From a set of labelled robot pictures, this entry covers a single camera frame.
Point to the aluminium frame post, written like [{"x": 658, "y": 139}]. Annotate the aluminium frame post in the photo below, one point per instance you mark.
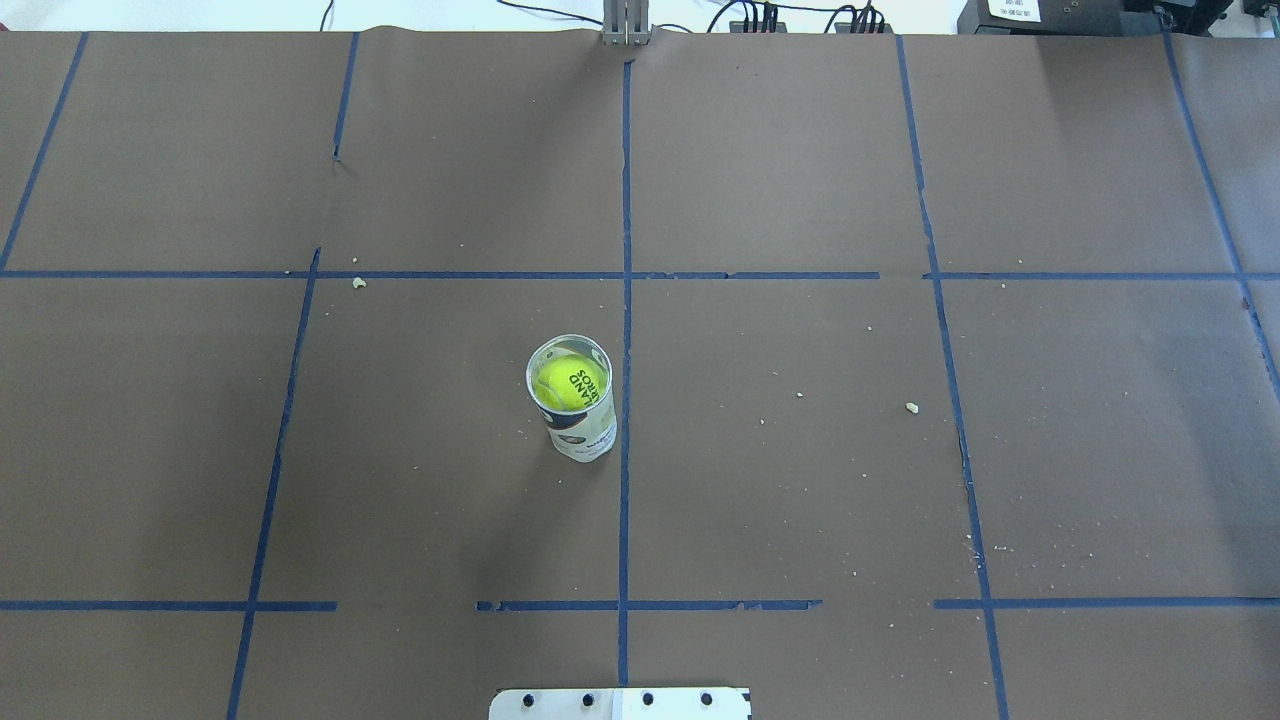
[{"x": 626, "y": 23}]

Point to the clear tennis ball can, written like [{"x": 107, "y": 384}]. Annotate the clear tennis ball can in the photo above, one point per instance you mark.
[{"x": 584, "y": 436}]

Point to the yellow tennis ball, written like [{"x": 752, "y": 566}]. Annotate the yellow tennis ball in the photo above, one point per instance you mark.
[{"x": 569, "y": 383}]

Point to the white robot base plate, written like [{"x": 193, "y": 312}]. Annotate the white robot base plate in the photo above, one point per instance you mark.
[{"x": 623, "y": 703}]

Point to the brown paper table cover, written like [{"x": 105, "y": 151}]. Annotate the brown paper table cover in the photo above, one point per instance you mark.
[{"x": 945, "y": 371}]

